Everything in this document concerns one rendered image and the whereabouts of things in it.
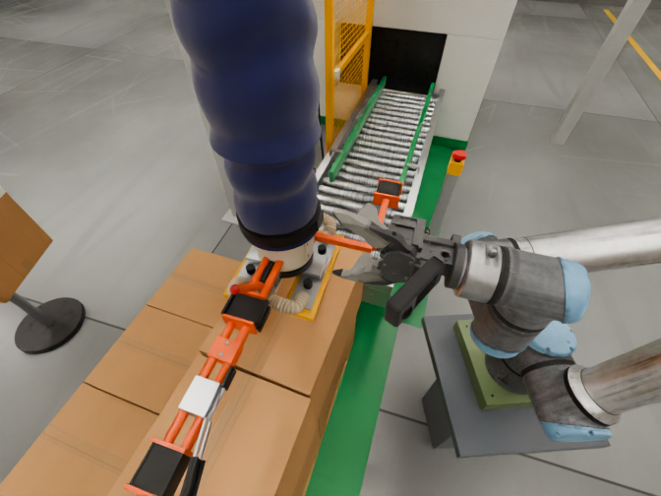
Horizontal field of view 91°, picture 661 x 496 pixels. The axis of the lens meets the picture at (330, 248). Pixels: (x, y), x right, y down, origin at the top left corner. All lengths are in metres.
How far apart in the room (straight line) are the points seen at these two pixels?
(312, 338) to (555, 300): 0.79
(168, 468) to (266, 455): 0.35
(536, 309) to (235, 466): 0.84
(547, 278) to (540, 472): 1.79
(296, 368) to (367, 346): 1.11
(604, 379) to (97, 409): 1.72
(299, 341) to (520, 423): 0.80
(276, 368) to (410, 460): 1.11
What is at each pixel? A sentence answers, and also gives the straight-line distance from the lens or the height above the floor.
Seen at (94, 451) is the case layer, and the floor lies 0.54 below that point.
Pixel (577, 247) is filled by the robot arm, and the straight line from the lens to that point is 0.75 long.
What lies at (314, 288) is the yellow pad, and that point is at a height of 1.14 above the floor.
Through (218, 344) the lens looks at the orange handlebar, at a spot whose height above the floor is 1.26.
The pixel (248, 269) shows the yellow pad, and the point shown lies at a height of 1.16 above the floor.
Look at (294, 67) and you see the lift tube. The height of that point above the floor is 1.76.
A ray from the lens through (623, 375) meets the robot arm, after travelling 1.05.
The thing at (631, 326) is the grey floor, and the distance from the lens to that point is 2.98.
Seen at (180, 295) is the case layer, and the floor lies 0.54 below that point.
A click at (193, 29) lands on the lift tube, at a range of 0.61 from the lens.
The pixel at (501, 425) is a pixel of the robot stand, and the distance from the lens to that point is 1.38.
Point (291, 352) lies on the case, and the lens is 1.13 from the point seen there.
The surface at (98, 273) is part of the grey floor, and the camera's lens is 2.99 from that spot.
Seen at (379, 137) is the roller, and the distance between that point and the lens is 2.79.
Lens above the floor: 1.98
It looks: 50 degrees down
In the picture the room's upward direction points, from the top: straight up
